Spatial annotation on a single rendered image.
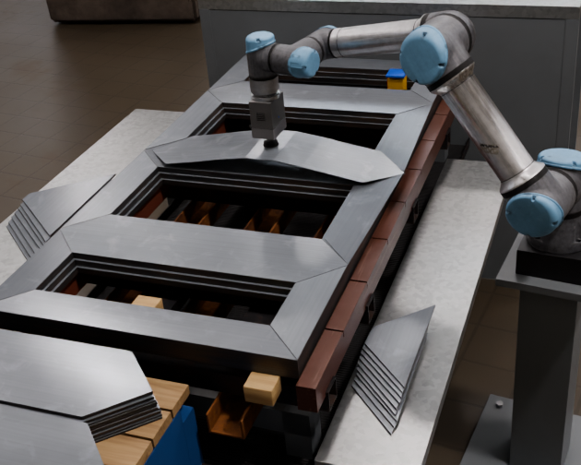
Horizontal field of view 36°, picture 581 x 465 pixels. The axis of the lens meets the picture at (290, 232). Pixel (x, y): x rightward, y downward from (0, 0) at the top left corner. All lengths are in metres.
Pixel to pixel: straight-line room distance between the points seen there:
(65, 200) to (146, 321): 0.77
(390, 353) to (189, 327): 0.44
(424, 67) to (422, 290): 0.55
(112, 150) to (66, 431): 1.39
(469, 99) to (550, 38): 1.02
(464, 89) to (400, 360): 0.60
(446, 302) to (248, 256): 0.49
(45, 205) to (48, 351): 0.76
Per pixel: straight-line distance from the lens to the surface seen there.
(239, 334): 1.78
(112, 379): 1.75
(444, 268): 2.26
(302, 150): 2.36
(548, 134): 3.10
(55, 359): 1.84
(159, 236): 2.14
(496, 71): 3.03
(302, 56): 2.19
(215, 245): 2.07
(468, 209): 2.51
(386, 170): 2.32
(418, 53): 1.97
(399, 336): 1.97
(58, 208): 2.51
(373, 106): 2.70
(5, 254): 2.44
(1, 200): 4.44
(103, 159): 2.84
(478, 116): 1.99
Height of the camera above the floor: 1.94
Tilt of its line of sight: 31 degrees down
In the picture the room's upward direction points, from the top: 6 degrees counter-clockwise
